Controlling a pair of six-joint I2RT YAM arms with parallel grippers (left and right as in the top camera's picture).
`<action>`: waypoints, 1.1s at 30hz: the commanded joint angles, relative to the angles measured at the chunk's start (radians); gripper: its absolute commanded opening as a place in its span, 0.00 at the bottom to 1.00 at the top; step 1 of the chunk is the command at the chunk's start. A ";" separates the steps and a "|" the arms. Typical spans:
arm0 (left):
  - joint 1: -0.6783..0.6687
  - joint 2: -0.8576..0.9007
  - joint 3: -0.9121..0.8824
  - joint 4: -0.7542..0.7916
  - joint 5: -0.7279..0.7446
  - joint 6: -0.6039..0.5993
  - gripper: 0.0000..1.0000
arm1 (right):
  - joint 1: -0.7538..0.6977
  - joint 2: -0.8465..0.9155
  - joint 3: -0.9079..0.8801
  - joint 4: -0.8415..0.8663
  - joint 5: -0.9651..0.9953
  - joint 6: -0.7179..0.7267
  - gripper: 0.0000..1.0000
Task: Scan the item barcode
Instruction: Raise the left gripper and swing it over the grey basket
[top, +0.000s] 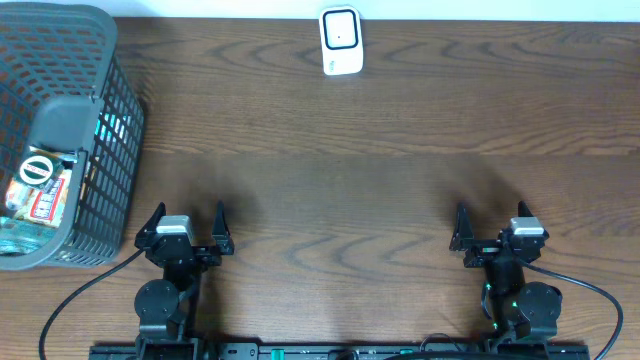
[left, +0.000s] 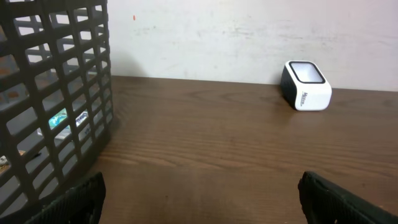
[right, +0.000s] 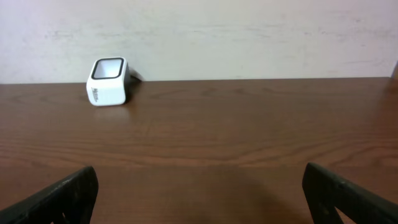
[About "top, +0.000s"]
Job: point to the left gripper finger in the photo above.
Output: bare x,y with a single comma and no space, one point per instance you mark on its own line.
220,232
149,228

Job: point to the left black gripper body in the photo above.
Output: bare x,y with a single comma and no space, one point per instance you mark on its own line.
198,251

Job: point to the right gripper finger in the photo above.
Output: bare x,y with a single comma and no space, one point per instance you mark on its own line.
523,210
462,230

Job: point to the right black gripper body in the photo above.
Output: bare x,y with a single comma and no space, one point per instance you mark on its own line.
483,251

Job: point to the teal wet wipes pack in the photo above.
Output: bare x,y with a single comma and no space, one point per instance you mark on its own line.
22,237

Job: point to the small orange snack packet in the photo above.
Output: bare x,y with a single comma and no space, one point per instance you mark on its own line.
16,195

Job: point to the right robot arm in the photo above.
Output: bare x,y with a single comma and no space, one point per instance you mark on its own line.
522,311

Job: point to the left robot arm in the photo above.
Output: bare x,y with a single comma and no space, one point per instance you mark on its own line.
166,307

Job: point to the white barcode scanner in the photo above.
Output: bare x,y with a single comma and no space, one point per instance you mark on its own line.
341,41

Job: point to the green round-label ointment box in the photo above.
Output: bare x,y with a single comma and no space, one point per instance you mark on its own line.
41,168

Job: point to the grey plastic mesh basket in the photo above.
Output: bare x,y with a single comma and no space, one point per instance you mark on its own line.
63,90

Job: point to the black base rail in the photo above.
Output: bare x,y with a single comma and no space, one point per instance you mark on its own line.
431,350

